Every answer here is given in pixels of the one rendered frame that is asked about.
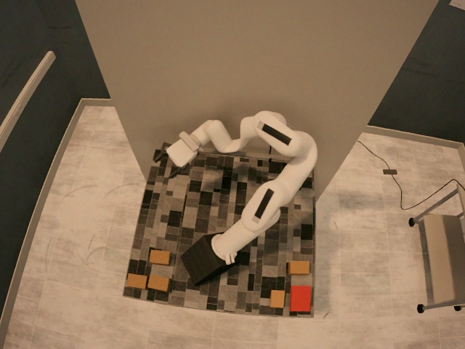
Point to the beige wall panel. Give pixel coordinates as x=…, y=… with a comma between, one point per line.
x=324, y=65

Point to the red rectangular block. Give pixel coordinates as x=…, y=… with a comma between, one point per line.
x=300, y=298

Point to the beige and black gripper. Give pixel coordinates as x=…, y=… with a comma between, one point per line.
x=180, y=153

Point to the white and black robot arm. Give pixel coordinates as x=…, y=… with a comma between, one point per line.
x=264, y=207

